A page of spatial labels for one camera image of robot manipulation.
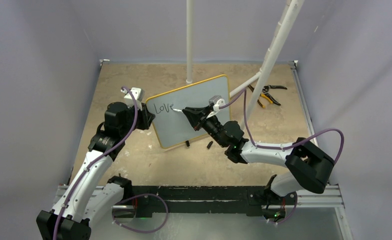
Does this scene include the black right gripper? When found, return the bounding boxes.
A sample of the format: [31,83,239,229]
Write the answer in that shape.
[184,104,227,148]

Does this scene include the yellow-framed whiteboard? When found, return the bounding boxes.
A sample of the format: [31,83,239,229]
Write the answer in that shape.
[145,74,230,149]

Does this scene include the yellow-handled pliers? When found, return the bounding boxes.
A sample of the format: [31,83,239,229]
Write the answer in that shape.
[257,93,281,109]

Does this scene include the black marker cap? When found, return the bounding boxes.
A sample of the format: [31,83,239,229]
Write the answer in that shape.
[207,141,213,150]

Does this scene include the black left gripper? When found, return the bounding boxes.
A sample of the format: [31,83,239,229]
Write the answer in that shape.
[120,102,154,137]

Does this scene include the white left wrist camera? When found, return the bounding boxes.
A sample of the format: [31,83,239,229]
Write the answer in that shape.
[121,87,145,110]

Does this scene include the right metal corner bracket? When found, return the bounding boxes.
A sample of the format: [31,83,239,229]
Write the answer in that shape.
[288,60,298,71]

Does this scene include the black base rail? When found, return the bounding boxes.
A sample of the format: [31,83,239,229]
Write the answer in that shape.
[114,185,295,218]

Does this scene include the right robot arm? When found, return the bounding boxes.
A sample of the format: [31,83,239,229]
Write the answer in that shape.
[182,106,336,205]

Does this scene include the metal corner bracket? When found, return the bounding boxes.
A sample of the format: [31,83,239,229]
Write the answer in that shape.
[288,60,298,71]
[99,59,110,68]

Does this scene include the white PVC pipe frame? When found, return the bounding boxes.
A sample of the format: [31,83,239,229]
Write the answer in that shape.
[186,0,306,127]

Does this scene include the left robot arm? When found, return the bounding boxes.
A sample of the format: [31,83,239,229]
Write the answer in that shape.
[36,102,155,240]

